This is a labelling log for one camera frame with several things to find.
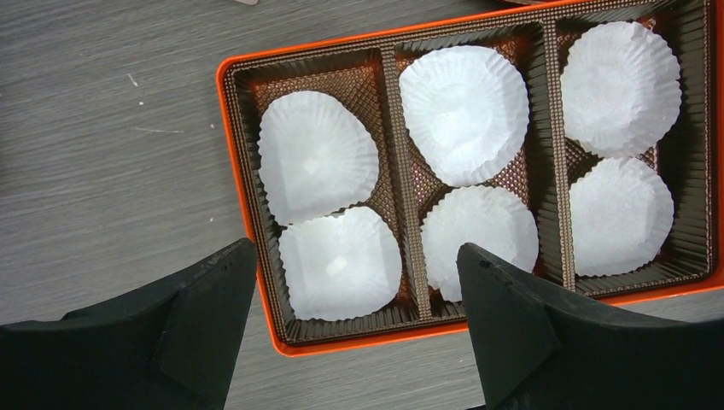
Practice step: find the white paper cup front middle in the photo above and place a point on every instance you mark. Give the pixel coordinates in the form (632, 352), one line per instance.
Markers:
(492, 217)

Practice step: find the brown plastic insert tray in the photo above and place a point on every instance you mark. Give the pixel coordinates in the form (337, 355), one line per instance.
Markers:
(581, 141)

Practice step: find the white paper cup front right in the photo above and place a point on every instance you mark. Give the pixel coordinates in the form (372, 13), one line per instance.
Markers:
(621, 213)

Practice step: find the white paper cup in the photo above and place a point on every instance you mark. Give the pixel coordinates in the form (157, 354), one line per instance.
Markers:
(341, 266)
(492, 217)
(620, 89)
(621, 213)
(466, 109)
(316, 157)

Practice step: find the white paper cup back left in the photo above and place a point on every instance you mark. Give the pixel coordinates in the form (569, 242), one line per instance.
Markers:
(316, 157)

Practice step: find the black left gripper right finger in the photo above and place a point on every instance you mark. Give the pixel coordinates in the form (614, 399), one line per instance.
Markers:
(540, 346)

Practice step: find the white paper cup back middle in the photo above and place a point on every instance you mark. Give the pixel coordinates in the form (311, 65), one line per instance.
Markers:
(466, 109)

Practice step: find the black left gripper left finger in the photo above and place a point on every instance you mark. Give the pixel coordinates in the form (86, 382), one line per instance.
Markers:
(170, 344)

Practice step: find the orange chocolate box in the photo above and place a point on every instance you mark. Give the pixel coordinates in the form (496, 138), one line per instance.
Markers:
(362, 71)

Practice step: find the white paper cup back right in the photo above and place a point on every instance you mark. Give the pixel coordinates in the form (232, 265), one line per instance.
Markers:
(620, 89)

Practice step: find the white paper cup front left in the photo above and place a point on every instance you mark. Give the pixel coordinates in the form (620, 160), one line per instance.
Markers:
(341, 266)

